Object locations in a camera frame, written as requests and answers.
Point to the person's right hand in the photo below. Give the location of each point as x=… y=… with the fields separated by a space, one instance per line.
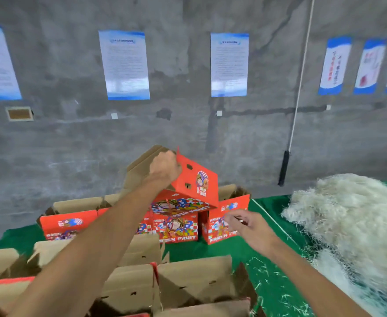
x=253 y=231

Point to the yellow framed wall plate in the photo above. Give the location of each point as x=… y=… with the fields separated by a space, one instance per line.
x=19 y=114

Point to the white pole with black grip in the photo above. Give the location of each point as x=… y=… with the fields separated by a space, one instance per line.
x=284 y=168

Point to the person's left hand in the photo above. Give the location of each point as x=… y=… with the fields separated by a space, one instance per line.
x=164 y=168

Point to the person's left forearm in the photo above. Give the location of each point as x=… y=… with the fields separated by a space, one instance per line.
x=88 y=260

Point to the person's right forearm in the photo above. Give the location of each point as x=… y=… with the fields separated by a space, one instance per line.
x=319 y=280

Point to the pile of shredded paper filler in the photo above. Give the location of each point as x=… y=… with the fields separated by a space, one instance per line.
x=352 y=221

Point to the group of red fruit boxes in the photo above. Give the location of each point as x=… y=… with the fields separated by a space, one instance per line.
x=68 y=224

